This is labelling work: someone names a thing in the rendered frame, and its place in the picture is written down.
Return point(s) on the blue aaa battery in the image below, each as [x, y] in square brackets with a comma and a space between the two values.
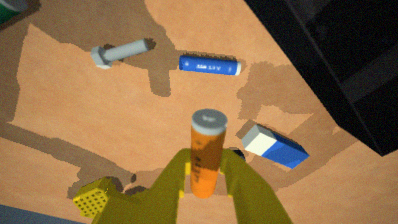
[209, 65]

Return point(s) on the black three-compartment bin rack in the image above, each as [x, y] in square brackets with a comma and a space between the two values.
[337, 41]

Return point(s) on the grey hex bolt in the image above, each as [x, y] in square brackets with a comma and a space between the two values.
[104, 58]

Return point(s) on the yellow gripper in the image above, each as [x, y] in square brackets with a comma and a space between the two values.
[255, 202]

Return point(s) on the blue and white eraser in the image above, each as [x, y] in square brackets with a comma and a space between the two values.
[273, 147]

